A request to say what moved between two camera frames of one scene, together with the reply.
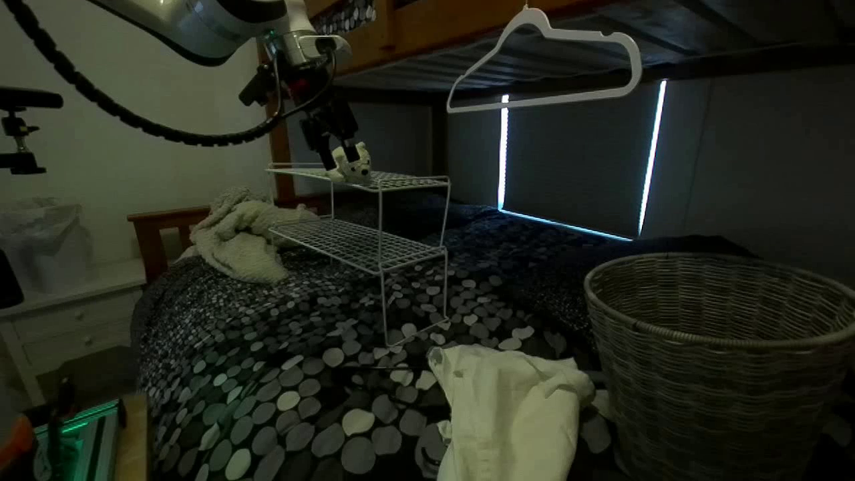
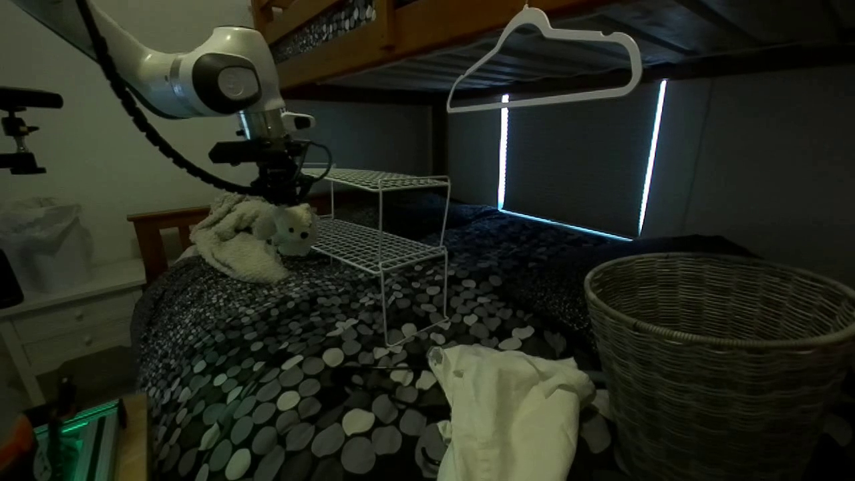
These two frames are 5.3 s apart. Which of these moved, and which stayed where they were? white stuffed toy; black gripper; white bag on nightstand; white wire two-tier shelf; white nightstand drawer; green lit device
Moved: white stuffed toy; black gripper
Stayed: white nightstand drawer; white wire two-tier shelf; white bag on nightstand; green lit device
